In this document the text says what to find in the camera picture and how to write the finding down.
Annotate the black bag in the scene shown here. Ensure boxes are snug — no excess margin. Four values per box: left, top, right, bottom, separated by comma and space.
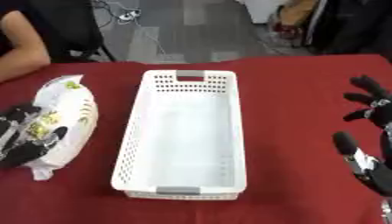
300, 0, 392, 56

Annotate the black chair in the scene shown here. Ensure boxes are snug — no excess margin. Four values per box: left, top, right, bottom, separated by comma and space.
44, 0, 116, 64

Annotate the white printed plastic bag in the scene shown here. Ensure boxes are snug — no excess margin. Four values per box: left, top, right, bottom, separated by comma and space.
21, 73, 100, 182

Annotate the white power strip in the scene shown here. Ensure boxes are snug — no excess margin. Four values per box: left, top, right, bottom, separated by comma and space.
116, 9, 143, 22

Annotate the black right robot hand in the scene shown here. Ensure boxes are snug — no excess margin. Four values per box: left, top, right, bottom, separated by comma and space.
331, 74, 392, 197

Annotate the white plastic perforated basket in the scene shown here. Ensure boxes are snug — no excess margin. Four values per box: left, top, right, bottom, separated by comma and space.
110, 69, 249, 201

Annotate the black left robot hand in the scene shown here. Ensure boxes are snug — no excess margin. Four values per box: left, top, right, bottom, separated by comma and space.
0, 102, 69, 169

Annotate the white cable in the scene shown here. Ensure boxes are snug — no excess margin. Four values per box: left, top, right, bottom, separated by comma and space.
133, 18, 171, 58

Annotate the person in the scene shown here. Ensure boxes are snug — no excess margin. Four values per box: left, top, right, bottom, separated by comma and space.
0, 0, 69, 83

